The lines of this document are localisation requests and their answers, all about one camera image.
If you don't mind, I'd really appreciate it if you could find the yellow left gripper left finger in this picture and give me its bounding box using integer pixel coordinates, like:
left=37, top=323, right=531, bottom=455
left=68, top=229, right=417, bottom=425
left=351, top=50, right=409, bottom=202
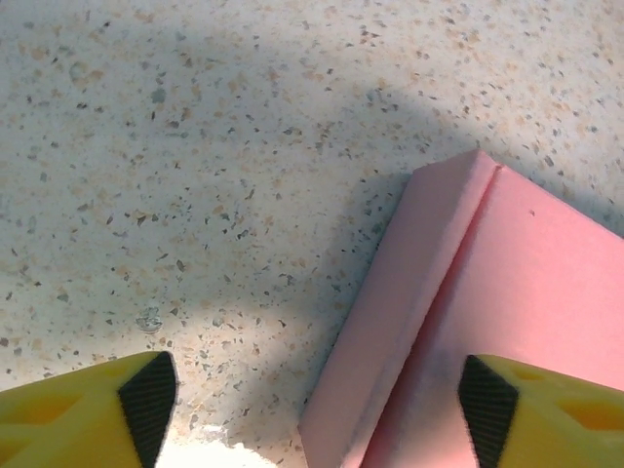
left=0, top=350, right=177, bottom=468

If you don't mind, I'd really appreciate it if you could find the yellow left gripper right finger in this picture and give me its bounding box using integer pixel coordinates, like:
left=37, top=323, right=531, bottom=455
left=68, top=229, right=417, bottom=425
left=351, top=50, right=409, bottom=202
left=457, top=354, right=624, bottom=468

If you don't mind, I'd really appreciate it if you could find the pink paper box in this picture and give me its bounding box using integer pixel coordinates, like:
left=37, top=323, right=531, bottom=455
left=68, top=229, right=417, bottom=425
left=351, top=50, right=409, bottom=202
left=297, top=149, right=624, bottom=468

